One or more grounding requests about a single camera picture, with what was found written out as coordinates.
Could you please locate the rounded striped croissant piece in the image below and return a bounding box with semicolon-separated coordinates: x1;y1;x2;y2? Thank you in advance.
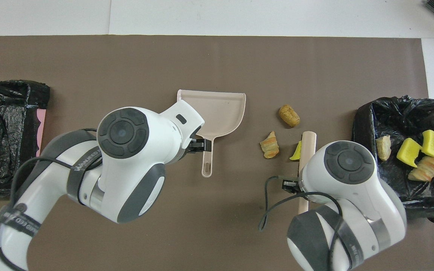
408;156;434;182

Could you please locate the yellow sponge wedge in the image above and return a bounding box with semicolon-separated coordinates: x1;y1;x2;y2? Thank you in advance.
290;141;302;161

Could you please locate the pale torn bread piece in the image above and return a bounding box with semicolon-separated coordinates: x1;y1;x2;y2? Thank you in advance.
376;135;392;161

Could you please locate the beige plastic dustpan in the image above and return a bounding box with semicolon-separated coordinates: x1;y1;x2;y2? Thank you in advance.
177;89;247;178

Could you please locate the blocky yellow sponge piece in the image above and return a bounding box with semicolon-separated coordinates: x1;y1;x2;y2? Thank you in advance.
422;129;434;158

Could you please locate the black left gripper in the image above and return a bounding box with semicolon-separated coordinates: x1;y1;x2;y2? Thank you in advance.
184;137;212;155

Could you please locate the brown table mat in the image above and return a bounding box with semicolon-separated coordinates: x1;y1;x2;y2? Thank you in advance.
0;35;434;271

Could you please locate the pointed striped croissant piece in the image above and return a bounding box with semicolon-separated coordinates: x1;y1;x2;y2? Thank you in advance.
259;131;280;159

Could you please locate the black bag lined bin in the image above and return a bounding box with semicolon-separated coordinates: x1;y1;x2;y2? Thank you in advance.
352;95;434;225

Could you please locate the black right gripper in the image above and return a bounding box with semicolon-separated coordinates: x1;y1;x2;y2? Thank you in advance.
282;179;302;195

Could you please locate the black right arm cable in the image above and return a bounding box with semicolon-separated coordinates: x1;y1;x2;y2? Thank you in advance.
258;175;343;271

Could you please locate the beige hand brush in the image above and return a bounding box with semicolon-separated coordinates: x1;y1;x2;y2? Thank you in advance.
297;131;317;215

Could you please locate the notched yellow sponge piece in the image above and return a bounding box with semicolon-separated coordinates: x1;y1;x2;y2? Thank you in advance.
396;138;423;168

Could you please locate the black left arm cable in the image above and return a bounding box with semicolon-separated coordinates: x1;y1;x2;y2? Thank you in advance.
0;128;101;271

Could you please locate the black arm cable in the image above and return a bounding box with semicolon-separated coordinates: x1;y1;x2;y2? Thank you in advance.
0;128;101;271
258;175;343;271

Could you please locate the brown oval bread roll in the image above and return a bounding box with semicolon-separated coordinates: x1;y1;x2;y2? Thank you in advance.
279;104;300;128

